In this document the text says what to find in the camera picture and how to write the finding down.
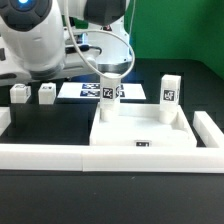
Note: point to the white square table top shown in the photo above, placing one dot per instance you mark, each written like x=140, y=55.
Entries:
x=139, y=125

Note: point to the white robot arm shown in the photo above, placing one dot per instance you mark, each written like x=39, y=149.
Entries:
x=43, y=40

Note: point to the white marker sheet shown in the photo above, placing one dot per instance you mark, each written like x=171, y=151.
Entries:
x=75, y=90

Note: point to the white U-shaped fence wall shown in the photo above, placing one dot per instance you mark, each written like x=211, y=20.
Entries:
x=111, y=159

